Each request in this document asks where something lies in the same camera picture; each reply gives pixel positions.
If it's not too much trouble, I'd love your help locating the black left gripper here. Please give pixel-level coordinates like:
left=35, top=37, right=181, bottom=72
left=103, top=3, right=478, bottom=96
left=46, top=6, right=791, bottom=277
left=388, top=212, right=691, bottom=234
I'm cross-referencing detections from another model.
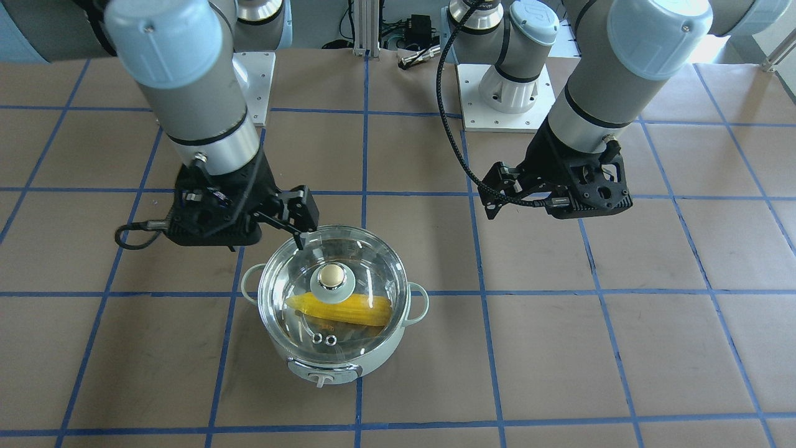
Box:
left=478, top=122, right=633, bottom=220

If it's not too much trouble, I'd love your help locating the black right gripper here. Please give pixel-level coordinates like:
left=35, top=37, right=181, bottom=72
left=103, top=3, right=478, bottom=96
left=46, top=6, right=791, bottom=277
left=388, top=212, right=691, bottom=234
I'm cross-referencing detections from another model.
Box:
left=165, top=149, right=319, bottom=250

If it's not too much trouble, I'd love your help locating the glass pot lid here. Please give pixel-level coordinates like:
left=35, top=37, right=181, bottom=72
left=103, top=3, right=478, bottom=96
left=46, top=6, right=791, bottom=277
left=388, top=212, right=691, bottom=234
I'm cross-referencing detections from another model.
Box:
left=257, top=225, right=409, bottom=363

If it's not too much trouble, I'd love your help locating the yellow corn cob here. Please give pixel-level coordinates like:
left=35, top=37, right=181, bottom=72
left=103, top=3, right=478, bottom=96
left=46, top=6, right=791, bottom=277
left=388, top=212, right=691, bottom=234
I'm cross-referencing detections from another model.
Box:
left=285, top=292, right=392, bottom=327

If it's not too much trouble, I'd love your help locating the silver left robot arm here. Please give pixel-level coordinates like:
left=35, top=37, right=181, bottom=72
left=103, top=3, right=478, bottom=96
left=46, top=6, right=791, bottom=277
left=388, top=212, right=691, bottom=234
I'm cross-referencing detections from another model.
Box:
left=440, top=1, right=790, bottom=220

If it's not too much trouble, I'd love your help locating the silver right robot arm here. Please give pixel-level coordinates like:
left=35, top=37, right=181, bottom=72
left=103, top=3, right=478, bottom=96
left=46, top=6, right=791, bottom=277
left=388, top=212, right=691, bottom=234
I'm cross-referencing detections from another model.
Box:
left=2, top=1, right=319, bottom=250

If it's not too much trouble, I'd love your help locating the pale green cooking pot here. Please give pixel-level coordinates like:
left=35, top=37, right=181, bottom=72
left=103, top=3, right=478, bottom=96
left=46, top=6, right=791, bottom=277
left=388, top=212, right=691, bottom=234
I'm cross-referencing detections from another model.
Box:
left=241, top=225, right=430, bottom=388

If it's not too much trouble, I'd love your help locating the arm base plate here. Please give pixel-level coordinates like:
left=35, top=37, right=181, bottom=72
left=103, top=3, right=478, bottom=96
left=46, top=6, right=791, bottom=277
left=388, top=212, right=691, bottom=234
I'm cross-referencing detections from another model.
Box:
left=457, top=63, right=555, bottom=133
left=233, top=52, right=276, bottom=128

